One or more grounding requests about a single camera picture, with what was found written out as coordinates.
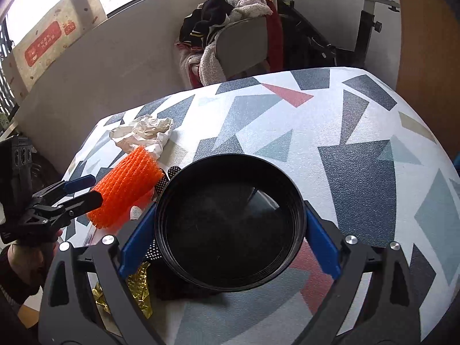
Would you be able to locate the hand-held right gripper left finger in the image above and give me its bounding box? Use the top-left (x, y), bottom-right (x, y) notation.
top-left (38, 206), bottom-right (159, 345)

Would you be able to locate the gold foil wrapper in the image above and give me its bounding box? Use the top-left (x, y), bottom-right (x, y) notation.
top-left (91, 260), bottom-right (153, 319)

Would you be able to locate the black round bowl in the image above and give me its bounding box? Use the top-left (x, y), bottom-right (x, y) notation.
top-left (154, 154), bottom-right (308, 292)

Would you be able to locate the orange foam net sleeve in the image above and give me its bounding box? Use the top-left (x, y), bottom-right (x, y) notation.
top-left (87, 146), bottom-right (165, 230)

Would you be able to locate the cardboard sheet with red print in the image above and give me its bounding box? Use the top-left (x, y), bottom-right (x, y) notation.
top-left (7, 0), bottom-right (108, 101)

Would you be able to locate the black exercise bike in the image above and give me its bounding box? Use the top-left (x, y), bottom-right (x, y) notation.
top-left (269, 0), bottom-right (401, 70)

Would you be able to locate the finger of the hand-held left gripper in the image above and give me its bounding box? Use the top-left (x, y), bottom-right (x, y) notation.
top-left (22, 190), bottom-right (105, 231)
top-left (32, 174), bottom-right (96, 206)

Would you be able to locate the person's left forearm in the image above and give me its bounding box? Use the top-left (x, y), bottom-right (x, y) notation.
top-left (0, 250), bottom-right (37, 313)

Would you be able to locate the black jacket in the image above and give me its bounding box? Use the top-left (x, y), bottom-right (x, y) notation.
top-left (179, 0), bottom-right (239, 49)

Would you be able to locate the crumpled white paper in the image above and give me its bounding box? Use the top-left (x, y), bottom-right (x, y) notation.
top-left (110, 114), bottom-right (174, 159)

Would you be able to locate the black dotted packet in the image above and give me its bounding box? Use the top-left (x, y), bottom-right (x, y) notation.
top-left (144, 165), bottom-right (182, 263)

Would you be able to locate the wooden panel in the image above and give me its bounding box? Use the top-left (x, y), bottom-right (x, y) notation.
top-left (393, 0), bottom-right (460, 141)

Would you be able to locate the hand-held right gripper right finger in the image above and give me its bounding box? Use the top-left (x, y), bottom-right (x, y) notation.
top-left (298, 201), bottom-right (422, 345)

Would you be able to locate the white fleece garment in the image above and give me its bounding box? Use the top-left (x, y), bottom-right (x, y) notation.
top-left (180, 0), bottom-right (272, 89)

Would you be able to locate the beige chair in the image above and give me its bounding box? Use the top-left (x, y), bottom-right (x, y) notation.
top-left (176, 0), bottom-right (284, 89)

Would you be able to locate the person's left hand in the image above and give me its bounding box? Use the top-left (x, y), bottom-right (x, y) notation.
top-left (9, 241), bottom-right (60, 292)

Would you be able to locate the metal window grille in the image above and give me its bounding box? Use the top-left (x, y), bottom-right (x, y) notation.
top-left (0, 18), bottom-right (18, 116)

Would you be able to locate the red garment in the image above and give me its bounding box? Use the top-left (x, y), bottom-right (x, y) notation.
top-left (208, 0), bottom-right (284, 72)

